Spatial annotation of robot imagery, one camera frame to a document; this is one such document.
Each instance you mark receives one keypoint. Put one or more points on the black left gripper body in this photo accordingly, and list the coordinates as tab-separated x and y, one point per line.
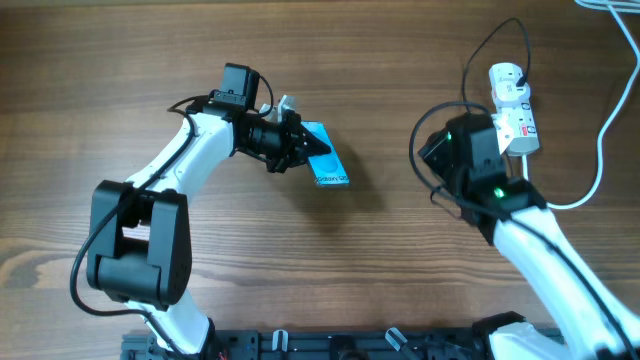
291	142

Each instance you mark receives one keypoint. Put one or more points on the teal screen Galaxy smartphone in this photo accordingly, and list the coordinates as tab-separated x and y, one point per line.
327	169

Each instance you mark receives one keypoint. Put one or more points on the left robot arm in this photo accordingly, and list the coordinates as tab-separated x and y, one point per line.
139	251

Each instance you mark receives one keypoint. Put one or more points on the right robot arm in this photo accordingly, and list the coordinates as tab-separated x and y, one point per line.
466	157

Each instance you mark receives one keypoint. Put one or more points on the white charger plug adapter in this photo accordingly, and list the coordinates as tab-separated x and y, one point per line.
508	94

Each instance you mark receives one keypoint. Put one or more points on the white power strip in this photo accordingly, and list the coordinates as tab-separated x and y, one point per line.
521	117

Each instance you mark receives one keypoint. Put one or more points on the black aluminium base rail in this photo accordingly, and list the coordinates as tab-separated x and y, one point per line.
439	343

